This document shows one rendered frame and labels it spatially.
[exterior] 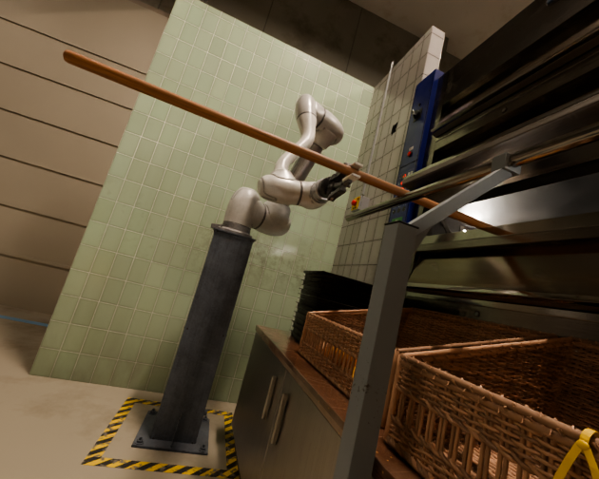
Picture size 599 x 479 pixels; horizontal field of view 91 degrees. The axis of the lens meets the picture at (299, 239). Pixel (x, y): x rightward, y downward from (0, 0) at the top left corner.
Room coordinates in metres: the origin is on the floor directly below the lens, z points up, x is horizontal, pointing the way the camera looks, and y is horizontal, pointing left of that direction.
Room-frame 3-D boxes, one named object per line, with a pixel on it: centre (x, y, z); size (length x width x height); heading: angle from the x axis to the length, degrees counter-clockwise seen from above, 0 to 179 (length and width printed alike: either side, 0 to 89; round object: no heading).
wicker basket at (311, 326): (0.94, -0.40, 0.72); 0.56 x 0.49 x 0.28; 16
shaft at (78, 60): (0.89, -0.16, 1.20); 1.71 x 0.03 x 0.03; 107
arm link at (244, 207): (1.58, 0.34, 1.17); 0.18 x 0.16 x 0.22; 129
